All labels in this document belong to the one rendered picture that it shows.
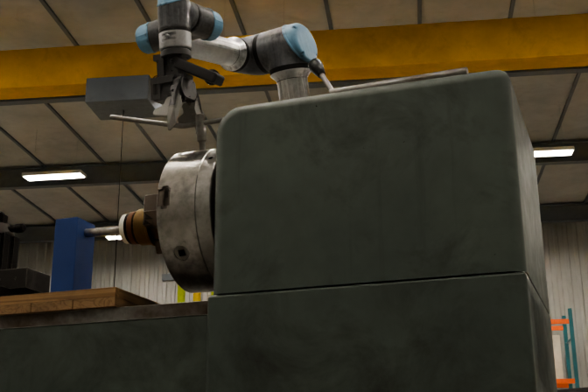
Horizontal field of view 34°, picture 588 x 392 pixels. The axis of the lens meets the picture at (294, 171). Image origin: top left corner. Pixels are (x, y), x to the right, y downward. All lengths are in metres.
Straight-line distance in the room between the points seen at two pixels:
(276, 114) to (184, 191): 0.27
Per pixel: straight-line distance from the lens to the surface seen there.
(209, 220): 1.96
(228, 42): 2.59
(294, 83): 2.59
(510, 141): 1.77
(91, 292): 2.02
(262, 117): 1.91
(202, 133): 2.15
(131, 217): 2.18
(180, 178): 2.02
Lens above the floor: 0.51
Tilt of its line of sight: 19 degrees up
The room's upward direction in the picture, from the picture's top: straight up
